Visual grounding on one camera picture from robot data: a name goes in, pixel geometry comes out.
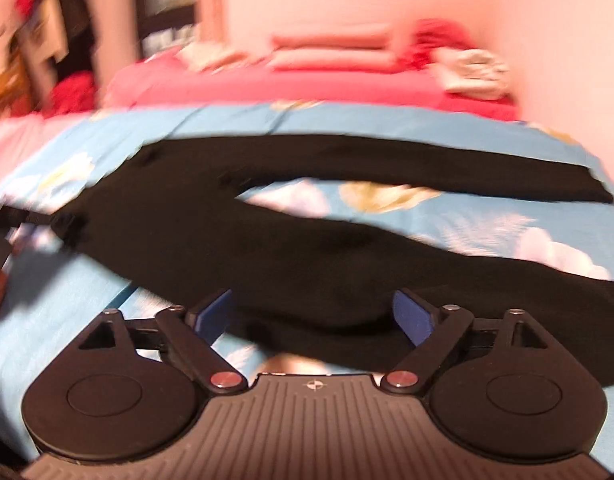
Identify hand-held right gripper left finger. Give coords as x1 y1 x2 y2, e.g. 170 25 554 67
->
78 288 249 394

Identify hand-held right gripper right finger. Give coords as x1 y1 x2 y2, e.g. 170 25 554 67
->
380 288 550 394

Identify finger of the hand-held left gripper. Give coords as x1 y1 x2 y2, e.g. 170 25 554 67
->
0 205 58 233

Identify black pants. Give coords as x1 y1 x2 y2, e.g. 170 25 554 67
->
52 132 614 390

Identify red garment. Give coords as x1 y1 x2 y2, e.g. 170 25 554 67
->
39 70 98 118

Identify blue floral blanket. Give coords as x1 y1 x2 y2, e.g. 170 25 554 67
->
0 100 614 456

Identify dark hanging garment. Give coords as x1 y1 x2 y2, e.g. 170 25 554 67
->
54 0 100 81

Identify pink bed sheet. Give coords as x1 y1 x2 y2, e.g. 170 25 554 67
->
0 52 520 181

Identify white crumpled cloth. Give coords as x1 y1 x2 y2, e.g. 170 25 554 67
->
177 40 253 73

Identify white folded cloth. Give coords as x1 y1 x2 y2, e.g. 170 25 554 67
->
431 47 513 101

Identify pink pillow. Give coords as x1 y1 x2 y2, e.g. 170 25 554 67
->
271 22 394 52
267 47 400 72

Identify red cloth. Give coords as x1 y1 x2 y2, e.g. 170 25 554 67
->
398 17 478 73

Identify dark window frame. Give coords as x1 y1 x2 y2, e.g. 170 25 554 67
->
136 0 204 56

